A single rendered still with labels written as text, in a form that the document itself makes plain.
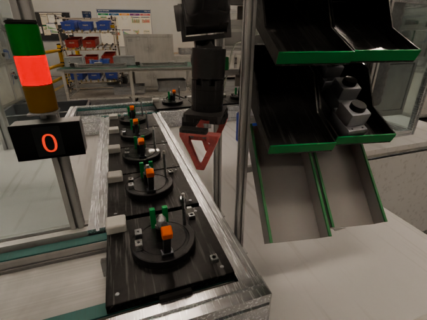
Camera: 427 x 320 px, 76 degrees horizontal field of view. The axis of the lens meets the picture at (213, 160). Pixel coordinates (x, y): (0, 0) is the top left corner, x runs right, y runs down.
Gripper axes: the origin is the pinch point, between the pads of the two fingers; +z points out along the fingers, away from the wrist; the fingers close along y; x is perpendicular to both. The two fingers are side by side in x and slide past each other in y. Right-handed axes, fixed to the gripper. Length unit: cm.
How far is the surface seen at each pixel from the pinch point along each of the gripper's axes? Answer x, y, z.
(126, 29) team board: -456, -954, -62
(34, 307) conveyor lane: -29.4, 16.5, 28.2
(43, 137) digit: -30.8, 4.3, -2.2
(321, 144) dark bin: 21.7, -2.2, -3.8
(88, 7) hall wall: -570, -914, -121
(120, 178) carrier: -30.7, -23.3, 19.9
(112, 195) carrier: -29.3, -15.1, 21.3
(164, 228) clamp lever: -5.4, 9.3, 11.2
